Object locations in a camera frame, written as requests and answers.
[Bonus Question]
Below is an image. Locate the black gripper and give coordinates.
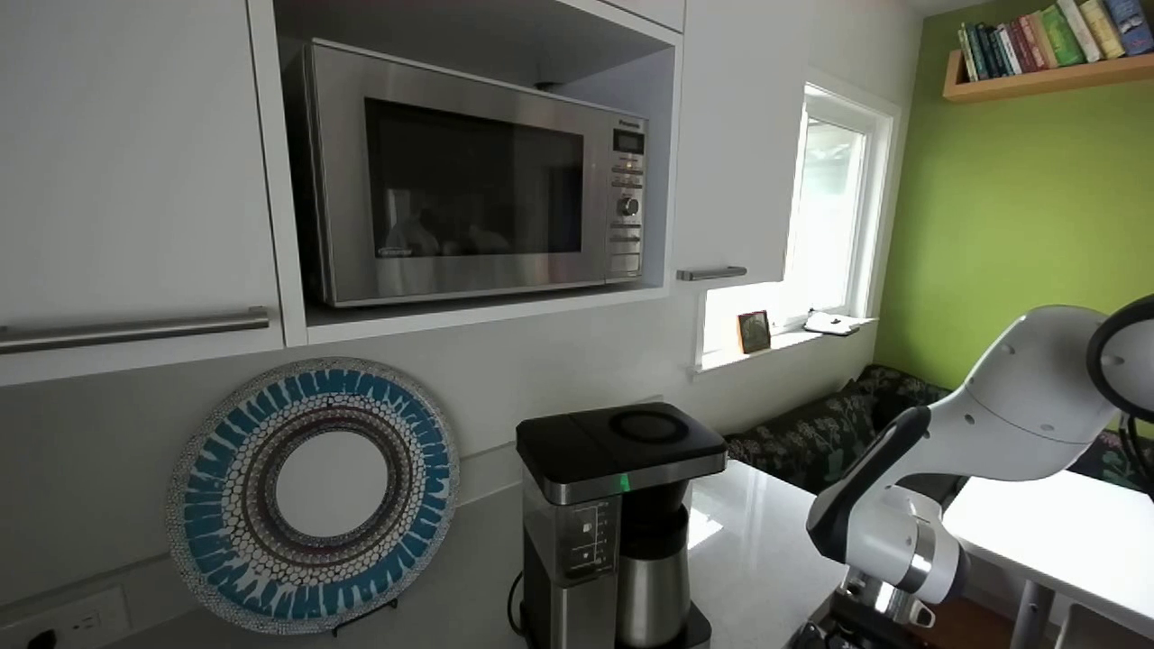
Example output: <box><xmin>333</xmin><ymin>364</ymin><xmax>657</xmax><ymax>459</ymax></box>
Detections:
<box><xmin>786</xmin><ymin>573</ymin><xmax>938</xmax><ymax>649</ymax></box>

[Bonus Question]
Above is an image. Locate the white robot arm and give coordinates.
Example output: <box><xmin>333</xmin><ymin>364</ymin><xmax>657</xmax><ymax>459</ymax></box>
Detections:
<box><xmin>786</xmin><ymin>295</ymin><xmax>1154</xmax><ymax>649</ymax></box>

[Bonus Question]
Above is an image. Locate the dark patterned bench cushion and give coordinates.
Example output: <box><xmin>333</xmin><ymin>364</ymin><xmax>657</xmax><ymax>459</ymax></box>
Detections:
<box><xmin>725</xmin><ymin>364</ymin><xmax>940</xmax><ymax>495</ymax></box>

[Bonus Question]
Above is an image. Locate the white table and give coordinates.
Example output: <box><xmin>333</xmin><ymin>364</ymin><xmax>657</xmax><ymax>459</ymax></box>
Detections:
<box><xmin>946</xmin><ymin>472</ymin><xmax>1154</xmax><ymax>649</ymax></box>

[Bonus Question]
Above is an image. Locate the steel thermal carafe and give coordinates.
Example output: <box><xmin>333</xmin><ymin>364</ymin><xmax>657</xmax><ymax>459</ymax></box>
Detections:
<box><xmin>616</xmin><ymin>482</ymin><xmax>712</xmax><ymax>649</ymax></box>

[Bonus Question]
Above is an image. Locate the small dark clock on sill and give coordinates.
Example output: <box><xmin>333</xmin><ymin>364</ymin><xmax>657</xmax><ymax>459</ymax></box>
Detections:
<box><xmin>740</xmin><ymin>309</ymin><xmax>772</xmax><ymax>353</ymax></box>

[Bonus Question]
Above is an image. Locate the black and steel coffee maker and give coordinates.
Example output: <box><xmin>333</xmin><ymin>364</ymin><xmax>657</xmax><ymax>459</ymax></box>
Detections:
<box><xmin>517</xmin><ymin>401</ymin><xmax>725</xmax><ymax>649</ymax></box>

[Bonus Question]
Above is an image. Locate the blue woven round plate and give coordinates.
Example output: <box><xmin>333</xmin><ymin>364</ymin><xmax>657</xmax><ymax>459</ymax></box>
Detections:
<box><xmin>171</xmin><ymin>356</ymin><xmax>459</xmax><ymax>633</ymax></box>

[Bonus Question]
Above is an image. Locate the white upper cabinet door right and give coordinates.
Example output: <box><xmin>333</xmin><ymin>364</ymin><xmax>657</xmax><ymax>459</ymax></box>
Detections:
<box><xmin>672</xmin><ymin>0</ymin><xmax>807</xmax><ymax>280</ymax></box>

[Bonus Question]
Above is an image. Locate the white cabinet door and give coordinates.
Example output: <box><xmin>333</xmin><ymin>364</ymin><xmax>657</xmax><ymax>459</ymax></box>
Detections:
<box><xmin>0</xmin><ymin>0</ymin><xmax>282</xmax><ymax>387</ymax></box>
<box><xmin>672</xmin><ymin>0</ymin><xmax>807</xmax><ymax>280</ymax></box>

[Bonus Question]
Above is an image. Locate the row of books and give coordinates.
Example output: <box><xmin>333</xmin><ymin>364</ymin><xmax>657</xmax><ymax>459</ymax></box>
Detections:
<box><xmin>957</xmin><ymin>0</ymin><xmax>1154</xmax><ymax>81</ymax></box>

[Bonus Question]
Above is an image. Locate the stainless steel microwave oven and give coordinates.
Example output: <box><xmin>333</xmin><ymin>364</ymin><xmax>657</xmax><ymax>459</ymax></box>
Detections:
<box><xmin>298</xmin><ymin>38</ymin><xmax>646</xmax><ymax>307</ymax></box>

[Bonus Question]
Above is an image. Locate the white upper cabinet door left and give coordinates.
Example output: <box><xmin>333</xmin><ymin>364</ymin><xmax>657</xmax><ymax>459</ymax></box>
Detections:
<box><xmin>0</xmin><ymin>0</ymin><xmax>282</xmax><ymax>387</ymax></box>

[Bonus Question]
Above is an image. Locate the silver cabinet handle right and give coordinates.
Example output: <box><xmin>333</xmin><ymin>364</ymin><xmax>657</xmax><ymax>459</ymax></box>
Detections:
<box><xmin>675</xmin><ymin>262</ymin><xmax>748</xmax><ymax>286</ymax></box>

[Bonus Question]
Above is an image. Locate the silver cabinet handle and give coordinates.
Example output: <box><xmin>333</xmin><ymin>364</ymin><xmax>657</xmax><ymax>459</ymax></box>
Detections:
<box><xmin>675</xmin><ymin>262</ymin><xmax>748</xmax><ymax>286</ymax></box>
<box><xmin>0</xmin><ymin>307</ymin><xmax>276</xmax><ymax>353</ymax></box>

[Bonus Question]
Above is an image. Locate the window with white frame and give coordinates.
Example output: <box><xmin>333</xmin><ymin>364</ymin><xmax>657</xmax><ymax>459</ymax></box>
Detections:
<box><xmin>784</xmin><ymin>81</ymin><xmax>897</xmax><ymax>325</ymax></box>

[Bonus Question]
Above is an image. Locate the wooden wall bookshelf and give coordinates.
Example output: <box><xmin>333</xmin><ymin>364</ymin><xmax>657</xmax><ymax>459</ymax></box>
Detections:
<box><xmin>940</xmin><ymin>51</ymin><xmax>1154</xmax><ymax>103</ymax></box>

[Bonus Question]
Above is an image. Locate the silver cabinet handle left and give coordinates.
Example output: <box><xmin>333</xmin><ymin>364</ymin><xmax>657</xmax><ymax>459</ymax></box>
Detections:
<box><xmin>0</xmin><ymin>307</ymin><xmax>276</xmax><ymax>353</ymax></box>

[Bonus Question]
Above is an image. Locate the white wall power outlet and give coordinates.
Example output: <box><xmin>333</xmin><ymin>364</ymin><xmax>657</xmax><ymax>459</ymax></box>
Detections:
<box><xmin>0</xmin><ymin>587</ymin><xmax>129</xmax><ymax>649</ymax></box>

